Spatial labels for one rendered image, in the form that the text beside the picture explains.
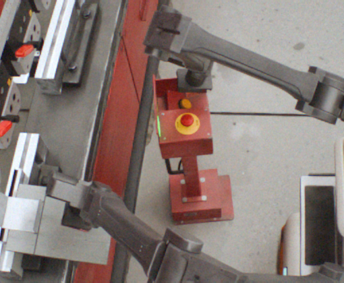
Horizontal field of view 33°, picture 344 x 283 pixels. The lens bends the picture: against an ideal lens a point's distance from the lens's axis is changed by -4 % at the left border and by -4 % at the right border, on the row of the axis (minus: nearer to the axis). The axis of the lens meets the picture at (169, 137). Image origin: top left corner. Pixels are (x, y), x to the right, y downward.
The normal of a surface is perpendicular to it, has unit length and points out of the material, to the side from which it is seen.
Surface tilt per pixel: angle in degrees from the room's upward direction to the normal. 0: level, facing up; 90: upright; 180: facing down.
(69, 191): 36
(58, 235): 0
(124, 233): 54
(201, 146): 90
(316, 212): 0
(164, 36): 45
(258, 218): 0
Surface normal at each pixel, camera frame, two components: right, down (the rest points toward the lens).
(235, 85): -0.08, -0.44
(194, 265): -0.37, -0.12
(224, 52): 0.23, 0.15
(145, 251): -0.85, -0.29
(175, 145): 0.07, 0.89
